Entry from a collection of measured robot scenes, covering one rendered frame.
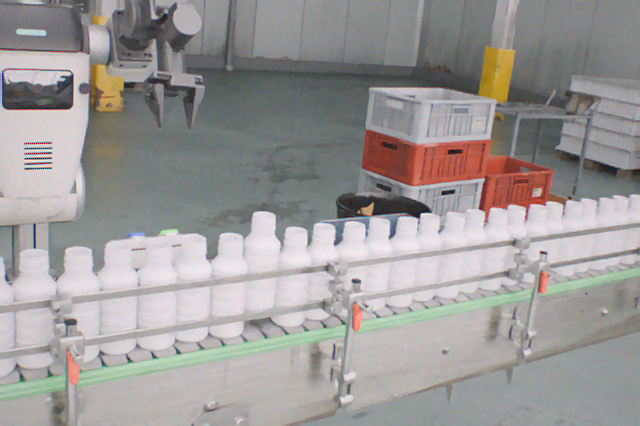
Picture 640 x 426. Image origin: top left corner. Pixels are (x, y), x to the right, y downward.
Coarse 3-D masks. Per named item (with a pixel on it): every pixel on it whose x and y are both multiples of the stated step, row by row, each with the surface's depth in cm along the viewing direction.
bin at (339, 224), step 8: (376, 216) 205; (384, 216) 207; (392, 216) 209; (400, 216) 210; (408, 216) 210; (336, 224) 198; (344, 224) 200; (368, 224) 205; (392, 224) 209; (336, 232) 188; (392, 232) 210; (336, 240) 188; (512, 368) 171; (512, 376) 172; (448, 392) 162; (448, 400) 162
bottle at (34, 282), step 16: (32, 256) 97; (32, 272) 95; (16, 288) 95; (32, 288) 95; (48, 288) 96; (16, 320) 96; (32, 320) 95; (48, 320) 97; (16, 336) 97; (32, 336) 96; (48, 336) 98; (32, 368) 98
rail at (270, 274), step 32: (384, 256) 125; (416, 256) 129; (608, 256) 162; (128, 288) 101; (160, 288) 103; (192, 288) 106; (416, 288) 131; (224, 320) 111; (0, 352) 93; (32, 352) 95
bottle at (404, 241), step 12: (396, 228) 130; (408, 228) 129; (396, 240) 130; (408, 240) 129; (396, 252) 129; (396, 264) 130; (408, 264) 129; (396, 276) 130; (408, 276) 130; (396, 288) 131; (396, 300) 131; (408, 300) 132
